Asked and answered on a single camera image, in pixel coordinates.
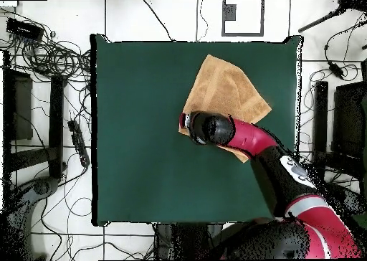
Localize orange terry towel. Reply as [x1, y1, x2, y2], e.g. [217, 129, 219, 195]
[178, 54, 272, 163]

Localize dark green table cloth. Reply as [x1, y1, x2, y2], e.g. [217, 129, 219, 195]
[90, 34, 304, 227]

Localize black power strip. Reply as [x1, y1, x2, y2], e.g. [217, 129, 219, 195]
[67, 119, 90, 168]

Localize grey black chair base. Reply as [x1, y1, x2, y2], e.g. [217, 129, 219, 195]
[0, 176, 59, 260]

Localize black power adapter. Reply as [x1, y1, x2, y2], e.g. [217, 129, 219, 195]
[328, 61, 345, 80]

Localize black tripod pole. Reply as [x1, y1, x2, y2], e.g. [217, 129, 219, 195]
[297, 0, 367, 34]

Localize dark green floor object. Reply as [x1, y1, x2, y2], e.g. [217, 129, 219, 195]
[353, 213, 367, 229]

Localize grey square floor frame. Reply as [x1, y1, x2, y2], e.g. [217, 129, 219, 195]
[221, 0, 265, 37]

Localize black metal frame stand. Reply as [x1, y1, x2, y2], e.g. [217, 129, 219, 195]
[2, 50, 68, 181]
[311, 58, 367, 183]

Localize black cable tangle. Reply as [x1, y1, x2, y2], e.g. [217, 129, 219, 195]
[0, 8, 92, 85]

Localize black network switch box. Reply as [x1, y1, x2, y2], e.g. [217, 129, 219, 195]
[6, 16, 45, 42]

